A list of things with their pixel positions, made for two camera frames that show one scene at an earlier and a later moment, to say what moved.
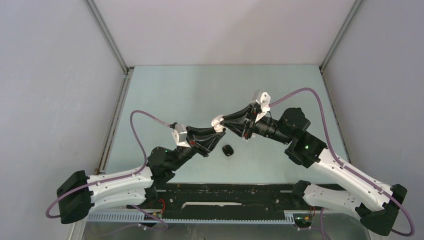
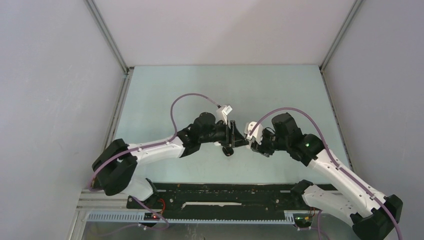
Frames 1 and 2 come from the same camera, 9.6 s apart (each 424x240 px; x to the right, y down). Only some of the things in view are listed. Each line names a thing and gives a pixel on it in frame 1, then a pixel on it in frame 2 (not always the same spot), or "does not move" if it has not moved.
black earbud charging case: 227,150 does not move
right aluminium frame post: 356,4 does not move
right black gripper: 239,126 -> 261,148
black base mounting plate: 223,200 does not move
